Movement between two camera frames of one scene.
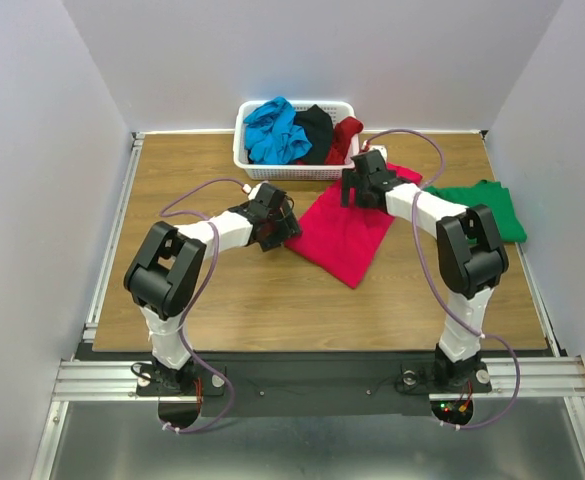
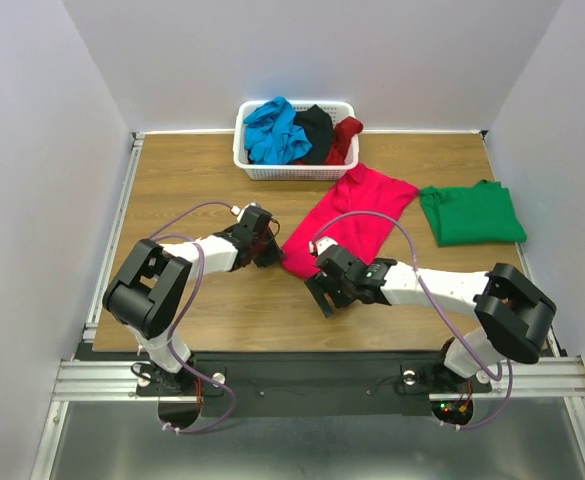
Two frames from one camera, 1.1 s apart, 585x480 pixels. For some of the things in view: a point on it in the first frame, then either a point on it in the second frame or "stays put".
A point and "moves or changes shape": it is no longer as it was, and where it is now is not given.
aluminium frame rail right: x=552 y=376 stays put
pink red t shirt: x=342 y=242 moves or changes shape
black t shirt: x=319 y=128 stays put
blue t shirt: x=271 y=136 stays put
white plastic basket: x=338 y=109 stays put
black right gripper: x=354 y=185 → x=328 y=288
